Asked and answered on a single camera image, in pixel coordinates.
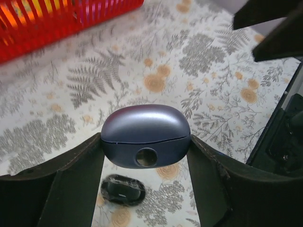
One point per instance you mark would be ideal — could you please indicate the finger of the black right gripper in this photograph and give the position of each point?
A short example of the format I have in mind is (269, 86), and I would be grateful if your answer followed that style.
(286, 40)
(259, 11)

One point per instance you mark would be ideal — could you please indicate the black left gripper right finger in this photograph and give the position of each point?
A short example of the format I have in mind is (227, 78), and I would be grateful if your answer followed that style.
(229, 193)

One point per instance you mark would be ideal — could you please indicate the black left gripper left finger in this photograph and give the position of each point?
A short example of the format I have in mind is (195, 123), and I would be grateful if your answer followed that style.
(60, 192)

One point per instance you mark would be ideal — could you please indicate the lavender earbud charging case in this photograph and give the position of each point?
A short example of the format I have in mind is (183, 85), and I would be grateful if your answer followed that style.
(145, 136)

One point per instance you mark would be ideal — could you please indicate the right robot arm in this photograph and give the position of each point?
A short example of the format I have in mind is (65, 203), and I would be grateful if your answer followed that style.
(280, 147)

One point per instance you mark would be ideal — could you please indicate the black earbud charging case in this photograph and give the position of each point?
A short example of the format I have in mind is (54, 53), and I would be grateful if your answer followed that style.
(123, 190)

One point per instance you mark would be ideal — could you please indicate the floral patterned table mat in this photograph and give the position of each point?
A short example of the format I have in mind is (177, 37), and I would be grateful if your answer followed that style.
(180, 53)

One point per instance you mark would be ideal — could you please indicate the red plastic shopping basket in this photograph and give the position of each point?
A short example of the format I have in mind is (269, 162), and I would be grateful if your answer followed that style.
(28, 25)

